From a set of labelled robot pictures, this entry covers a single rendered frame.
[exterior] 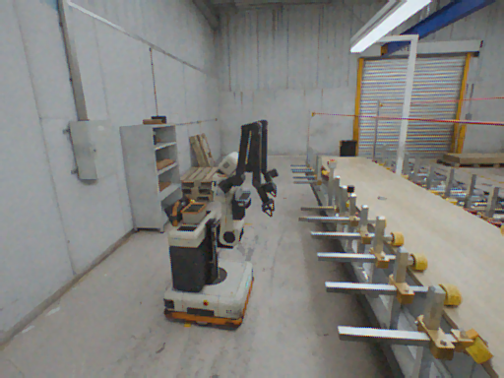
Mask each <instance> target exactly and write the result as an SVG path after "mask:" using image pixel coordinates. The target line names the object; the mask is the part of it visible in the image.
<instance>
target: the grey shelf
mask: <svg viewBox="0 0 504 378"><path fill-rule="evenodd" d="M174 126H175V127H174ZM173 128H174V131H173ZM153 129H154V132H156V134H157V137H160V142H159V143H157V144H156V145H154V139H153ZM175 133H176V123H169V124H150V125H131V126H122V127H120V134H121V140H122V145H123V151H124V161H125V167H126V172H127V177H128V189H129V194H130V200H131V205H132V217H133V222H134V227H135V232H139V230H137V227H139V228H160V233H164V228H163V225H164V224H165V223H166V221H168V216H167V215H166V213H165V212H164V209H165V208H167V207H168V206H169V205H171V204H172V203H173V202H174V201H176V200H178V199H180V198H181V197H182V192H181V183H180V178H179V177H180V165H179V156H178V149H177V140H176V134H175ZM174 137H175V139H174ZM175 145H176V148H175ZM156 157H157V160H160V159H161V158H162V159H163V160H165V159H167V158H170V160H172V159H173V160H174V164H171V165H169V166H168V167H165V168H162V169H161V170H159V171H157V167H156ZM152 165H153V166H152ZM177 170H178V172H177ZM158 179H159V180H160V181H163V182H164V183H165V182H166V181H168V180H169V181H170V182H171V184H170V185H168V187H166V188H165V189H163V190H162V191H161V192H159V187H158ZM178 179H179V181H178ZM155 185H156V186H155ZM179 187H180V190H179ZM180 194H181V195H180ZM136 226H137V227H136Z"/></svg>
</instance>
